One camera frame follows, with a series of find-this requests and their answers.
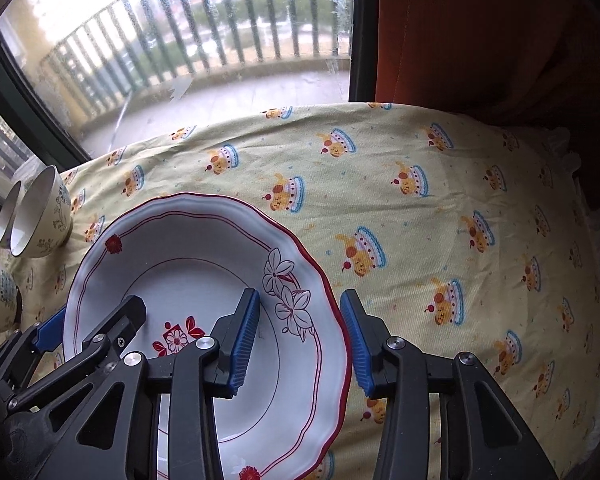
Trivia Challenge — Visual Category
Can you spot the red rimmed flower plate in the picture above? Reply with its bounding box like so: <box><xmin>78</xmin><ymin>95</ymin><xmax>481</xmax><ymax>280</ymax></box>
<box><xmin>62</xmin><ymin>192</ymin><xmax>353</xmax><ymax>480</ymax></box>

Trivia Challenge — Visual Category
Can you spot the black window frame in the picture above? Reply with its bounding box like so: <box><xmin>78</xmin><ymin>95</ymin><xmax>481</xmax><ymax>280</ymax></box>
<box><xmin>0</xmin><ymin>0</ymin><xmax>381</xmax><ymax>211</ymax></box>

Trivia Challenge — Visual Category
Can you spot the balcony railing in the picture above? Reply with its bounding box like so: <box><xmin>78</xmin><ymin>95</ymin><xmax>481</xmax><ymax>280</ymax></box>
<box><xmin>0</xmin><ymin>0</ymin><xmax>353</xmax><ymax>133</ymax></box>

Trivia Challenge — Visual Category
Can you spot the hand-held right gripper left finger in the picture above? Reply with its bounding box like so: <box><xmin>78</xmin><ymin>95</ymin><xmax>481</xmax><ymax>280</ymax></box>
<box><xmin>30</xmin><ymin>288</ymin><xmax>261</xmax><ymax>480</ymax></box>

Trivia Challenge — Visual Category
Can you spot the yellow printed tablecloth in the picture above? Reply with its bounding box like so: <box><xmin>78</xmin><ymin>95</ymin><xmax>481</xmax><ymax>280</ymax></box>
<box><xmin>22</xmin><ymin>101</ymin><xmax>600</xmax><ymax>480</ymax></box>

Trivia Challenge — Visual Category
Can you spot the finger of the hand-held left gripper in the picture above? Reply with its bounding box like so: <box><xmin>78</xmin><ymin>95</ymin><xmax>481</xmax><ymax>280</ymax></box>
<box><xmin>0</xmin><ymin>305</ymin><xmax>68</xmax><ymax>387</ymax></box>
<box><xmin>7</xmin><ymin>295</ymin><xmax>147</xmax><ymax>412</ymax></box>

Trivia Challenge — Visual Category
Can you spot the red curtain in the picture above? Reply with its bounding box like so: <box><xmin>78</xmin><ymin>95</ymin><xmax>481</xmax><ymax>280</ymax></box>
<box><xmin>375</xmin><ymin>0</ymin><xmax>600</xmax><ymax>133</ymax></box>

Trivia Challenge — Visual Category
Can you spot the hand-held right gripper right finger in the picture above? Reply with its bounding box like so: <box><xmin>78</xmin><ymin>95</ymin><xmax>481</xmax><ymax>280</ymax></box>
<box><xmin>340</xmin><ymin>288</ymin><xmax>556</xmax><ymax>480</ymax></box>

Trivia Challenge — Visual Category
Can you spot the cream floral bowl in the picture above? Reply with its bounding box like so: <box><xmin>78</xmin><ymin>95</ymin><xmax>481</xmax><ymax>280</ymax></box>
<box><xmin>9</xmin><ymin>165</ymin><xmax>73</xmax><ymax>259</ymax></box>
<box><xmin>0</xmin><ymin>180</ymin><xmax>23</xmax><ymax>248</ymax></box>

